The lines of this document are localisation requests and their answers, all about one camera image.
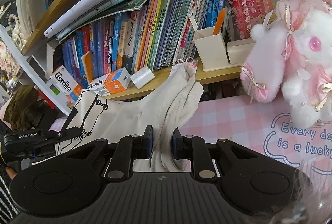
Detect cream t-shirt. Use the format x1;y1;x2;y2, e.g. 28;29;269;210
32;62;204;172

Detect person's left hand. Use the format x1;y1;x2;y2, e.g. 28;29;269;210
5;167;17;179

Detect tall white orange toothpaste box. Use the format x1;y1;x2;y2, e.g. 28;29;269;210
50;65;82;103

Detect brown garment pile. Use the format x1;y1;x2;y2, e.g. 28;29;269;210
3;85;43;131

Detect wooden bookshelf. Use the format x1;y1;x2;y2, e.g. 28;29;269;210
0;0;260;116

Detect lying white orange toothpaste box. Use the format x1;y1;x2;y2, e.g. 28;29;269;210
87;68;131;97

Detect pink checkered tablecloth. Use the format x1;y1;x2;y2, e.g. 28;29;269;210
49;94;332;175

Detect black white striped sleeve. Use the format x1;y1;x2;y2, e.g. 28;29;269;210
0;164;19;224

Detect white charger block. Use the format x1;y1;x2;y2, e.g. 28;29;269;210
131;66;155;89

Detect cream square pen holder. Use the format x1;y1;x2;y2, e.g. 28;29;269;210
194;27;229;72

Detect cream low tray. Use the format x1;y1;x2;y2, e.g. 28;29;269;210
227;38;255;65

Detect orange marker pen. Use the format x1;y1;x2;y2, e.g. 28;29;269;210
213;8;226;35

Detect pink white plush toy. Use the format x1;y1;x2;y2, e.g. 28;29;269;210
240;0;331;128

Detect row of colourful books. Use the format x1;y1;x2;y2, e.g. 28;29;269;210
57;0;279;88

